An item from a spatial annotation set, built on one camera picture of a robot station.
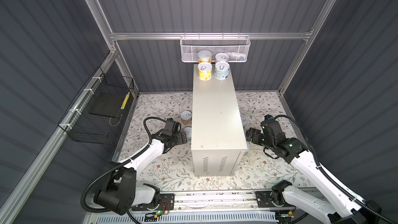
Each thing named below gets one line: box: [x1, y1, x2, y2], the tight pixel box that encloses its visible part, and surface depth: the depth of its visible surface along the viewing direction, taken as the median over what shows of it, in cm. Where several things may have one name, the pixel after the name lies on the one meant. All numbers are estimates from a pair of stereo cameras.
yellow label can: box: [197, 62, 213, 81], surface depth 79 cm
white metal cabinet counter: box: [190, 64, 248, 177], surface depth 69 cm
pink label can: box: [215, 52, 230, 63], surface depth 84 cm
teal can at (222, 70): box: [214, 61, 231, 80], surface depth 79 cm
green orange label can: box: [197, 49, 213, 64], surface depth 81 cm
